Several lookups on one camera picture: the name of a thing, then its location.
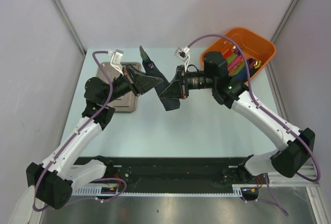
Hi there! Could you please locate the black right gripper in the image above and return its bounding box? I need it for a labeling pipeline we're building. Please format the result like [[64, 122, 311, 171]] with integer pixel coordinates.
[[160, 65, 216, 99]]

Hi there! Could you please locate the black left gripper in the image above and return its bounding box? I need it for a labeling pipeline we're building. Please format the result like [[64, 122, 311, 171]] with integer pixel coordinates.
[[103, 63, 162, 105]]

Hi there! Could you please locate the black paper napkin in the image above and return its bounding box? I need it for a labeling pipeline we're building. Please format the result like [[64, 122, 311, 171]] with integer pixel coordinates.
[[143, 61, 180, 111]]

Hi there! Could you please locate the iridescent rainbow fork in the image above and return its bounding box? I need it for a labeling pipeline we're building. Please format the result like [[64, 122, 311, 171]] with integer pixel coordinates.
[[139, 46, 154, 69]]

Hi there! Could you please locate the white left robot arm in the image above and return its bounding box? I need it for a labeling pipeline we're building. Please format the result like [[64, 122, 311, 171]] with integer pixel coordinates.
[[26, 65, 163, 210]]

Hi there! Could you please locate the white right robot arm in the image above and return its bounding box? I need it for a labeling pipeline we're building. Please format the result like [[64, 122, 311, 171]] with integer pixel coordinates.
[[159, 51, 315, 183]]

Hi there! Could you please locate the green rolled napkin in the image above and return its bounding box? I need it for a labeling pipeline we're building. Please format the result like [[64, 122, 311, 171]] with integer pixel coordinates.
[[227, 54, 238, 67]]

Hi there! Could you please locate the blue rolled napkin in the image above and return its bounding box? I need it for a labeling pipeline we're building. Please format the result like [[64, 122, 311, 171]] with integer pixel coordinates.
[[231, 69, 247, 83]]

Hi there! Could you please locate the silver metal tray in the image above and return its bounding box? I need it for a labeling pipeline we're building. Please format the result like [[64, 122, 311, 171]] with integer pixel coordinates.
[[96, 62, 142, 113]]

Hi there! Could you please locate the orange plastic bin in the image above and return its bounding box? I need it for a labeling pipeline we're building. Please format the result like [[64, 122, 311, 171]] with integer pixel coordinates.
[[200, 27, 276, 79]]

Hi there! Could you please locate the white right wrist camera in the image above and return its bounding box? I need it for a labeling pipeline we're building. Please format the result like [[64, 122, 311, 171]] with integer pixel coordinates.
[[174, 47, 190, 72]]

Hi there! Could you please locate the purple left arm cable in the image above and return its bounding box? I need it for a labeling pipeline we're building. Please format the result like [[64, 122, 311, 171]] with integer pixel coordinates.
[[32, 50, 128, 213]]

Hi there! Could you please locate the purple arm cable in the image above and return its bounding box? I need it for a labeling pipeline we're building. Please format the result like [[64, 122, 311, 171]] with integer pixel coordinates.
[[32, 50, 128, 213], [187, 34, 321, 217]]

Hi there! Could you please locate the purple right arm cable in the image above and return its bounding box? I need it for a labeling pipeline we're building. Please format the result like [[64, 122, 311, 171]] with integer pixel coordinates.
[[187, 34, 321, 217]]

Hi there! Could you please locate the white cable duct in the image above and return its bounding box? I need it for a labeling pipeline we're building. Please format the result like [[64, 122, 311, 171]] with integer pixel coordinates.
[[72, 184, 262, 198]]

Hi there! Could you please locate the aluminium frame profile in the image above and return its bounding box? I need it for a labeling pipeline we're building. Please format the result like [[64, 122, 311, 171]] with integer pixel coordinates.
[[268, 166, 319, 187]]

